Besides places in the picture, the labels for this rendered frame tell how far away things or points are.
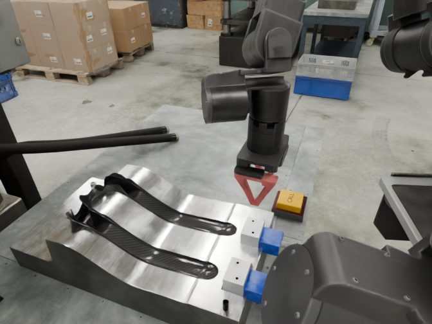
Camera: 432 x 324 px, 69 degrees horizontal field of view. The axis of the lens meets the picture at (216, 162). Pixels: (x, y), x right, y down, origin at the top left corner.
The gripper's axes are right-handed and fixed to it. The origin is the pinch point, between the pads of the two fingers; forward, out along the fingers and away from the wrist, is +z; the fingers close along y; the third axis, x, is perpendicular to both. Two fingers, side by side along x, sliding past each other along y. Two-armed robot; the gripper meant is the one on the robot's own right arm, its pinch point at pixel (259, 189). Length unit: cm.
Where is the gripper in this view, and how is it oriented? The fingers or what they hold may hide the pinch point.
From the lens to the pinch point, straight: 56.6
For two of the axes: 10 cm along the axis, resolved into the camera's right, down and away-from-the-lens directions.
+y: -3.6, 5.2, -7.7
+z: 0.0, 8.3, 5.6
